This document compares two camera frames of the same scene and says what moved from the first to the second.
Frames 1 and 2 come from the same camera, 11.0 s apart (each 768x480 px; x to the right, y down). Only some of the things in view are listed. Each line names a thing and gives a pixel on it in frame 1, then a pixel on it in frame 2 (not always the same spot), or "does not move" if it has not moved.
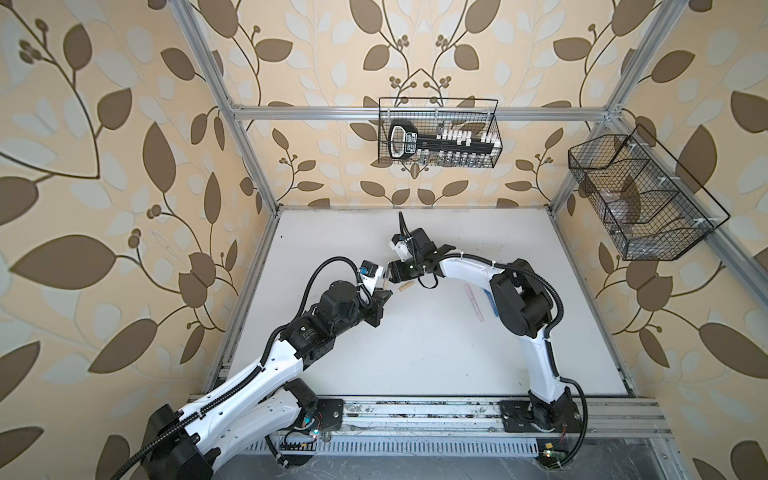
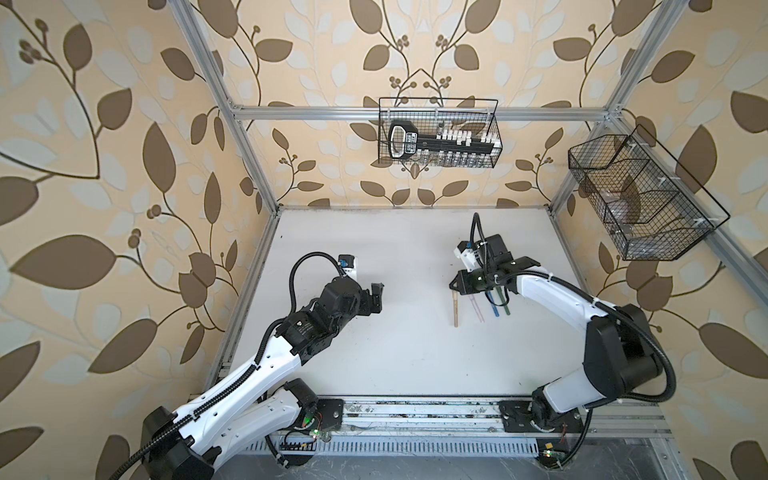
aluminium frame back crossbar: [373, 113] does not move
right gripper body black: [407, 269] to [474, 281]
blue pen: [493, 304] does not move
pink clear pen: [474, 302] does not move
